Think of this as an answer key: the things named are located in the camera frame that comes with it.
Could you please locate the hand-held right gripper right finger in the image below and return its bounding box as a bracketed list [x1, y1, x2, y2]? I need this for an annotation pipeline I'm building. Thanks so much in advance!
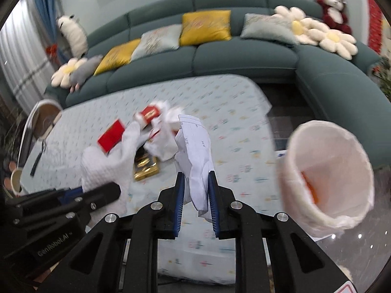
[208, 171, 358, 293]

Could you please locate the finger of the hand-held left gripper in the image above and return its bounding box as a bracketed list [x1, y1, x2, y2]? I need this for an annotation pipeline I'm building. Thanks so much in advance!
[6, 188, 84, 213]
[14, 182, 122, 229]

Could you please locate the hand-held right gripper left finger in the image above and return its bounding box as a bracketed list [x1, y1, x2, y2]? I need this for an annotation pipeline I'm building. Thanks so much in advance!
[38, 172, 186, 293]

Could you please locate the white paper towel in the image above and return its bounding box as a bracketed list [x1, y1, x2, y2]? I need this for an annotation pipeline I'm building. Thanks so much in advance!
[80, 121, 144, 225]

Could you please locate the white printed paper sheet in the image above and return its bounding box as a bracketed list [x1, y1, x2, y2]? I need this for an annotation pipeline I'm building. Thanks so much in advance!
[174, 114, 216, 220]

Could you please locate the red box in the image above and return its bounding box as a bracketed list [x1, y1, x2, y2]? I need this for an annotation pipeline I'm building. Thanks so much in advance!
[98, 120, 126, 153]

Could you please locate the bin with white liner bag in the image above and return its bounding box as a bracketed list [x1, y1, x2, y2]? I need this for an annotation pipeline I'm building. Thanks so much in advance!
[276, 120, 376, 238]

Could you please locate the paper cup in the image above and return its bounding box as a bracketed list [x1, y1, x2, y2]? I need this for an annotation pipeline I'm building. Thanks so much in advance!
[9, 169, 24, 196]

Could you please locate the black pen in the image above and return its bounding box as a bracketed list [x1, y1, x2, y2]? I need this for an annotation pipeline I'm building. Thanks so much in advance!
[30, 140, 48, 178]

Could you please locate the gold and black box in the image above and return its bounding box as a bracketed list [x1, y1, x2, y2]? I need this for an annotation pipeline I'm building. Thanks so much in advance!
[133, 154, 160, 181]

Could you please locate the red and white soft pack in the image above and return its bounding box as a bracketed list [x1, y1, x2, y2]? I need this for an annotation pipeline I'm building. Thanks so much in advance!
[134, 104, 163, 126]

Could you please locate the light blue patterned tablecloth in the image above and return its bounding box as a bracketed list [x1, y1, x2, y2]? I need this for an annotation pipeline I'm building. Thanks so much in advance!
[17, 75, 274, 284]

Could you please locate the grey mouse plush toy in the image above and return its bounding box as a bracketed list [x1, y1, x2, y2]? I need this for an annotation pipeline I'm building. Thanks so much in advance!
[69, 55, 104, 94]

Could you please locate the white daisy flower cushion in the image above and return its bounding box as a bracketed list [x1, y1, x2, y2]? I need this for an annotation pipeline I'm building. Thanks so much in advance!
[318, 29, 358, 60]
[273, 5, 329, 45]
[50, 57, 87, 90]

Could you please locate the small yellow pillow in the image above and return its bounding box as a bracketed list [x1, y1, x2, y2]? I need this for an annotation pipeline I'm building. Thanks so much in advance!
[93, 38, 141, 76]

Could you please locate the white sheer curtain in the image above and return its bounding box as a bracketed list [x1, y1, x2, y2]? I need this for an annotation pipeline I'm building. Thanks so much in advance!
[0, 0, 65, 110]

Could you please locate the dark green sectional sofa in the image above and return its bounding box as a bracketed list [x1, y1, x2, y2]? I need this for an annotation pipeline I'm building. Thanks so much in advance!
[44, 0, 391, 168]

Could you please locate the white fluffy plush toy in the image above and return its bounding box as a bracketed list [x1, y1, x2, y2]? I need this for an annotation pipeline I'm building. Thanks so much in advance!
[56, 14, 89, 58]

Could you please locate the grey embroidered pillow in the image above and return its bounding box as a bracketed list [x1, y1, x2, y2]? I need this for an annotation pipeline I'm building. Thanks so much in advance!
[240, 13, 298, 45]
[131, 24, 183, 61]

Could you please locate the large yellow embroidered pillow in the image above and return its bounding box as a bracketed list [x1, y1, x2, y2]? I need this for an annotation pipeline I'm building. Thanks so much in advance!
[179, 10, 233, 46]

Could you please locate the blue curtain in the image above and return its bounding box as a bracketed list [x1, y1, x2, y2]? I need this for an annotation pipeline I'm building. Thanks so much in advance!
[32, 0, 71, 64]

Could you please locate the potted green plant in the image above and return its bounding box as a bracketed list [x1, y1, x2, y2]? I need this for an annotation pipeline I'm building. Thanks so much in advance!
[369, 58, 391, 104]

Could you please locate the red bear plush toy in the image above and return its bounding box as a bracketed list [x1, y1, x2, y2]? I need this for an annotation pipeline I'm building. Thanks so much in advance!
[315, 0, 352, 35]

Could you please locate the red bordered wall decoration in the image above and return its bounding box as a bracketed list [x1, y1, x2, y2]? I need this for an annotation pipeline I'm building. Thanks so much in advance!
[367, 0, 386, 51]

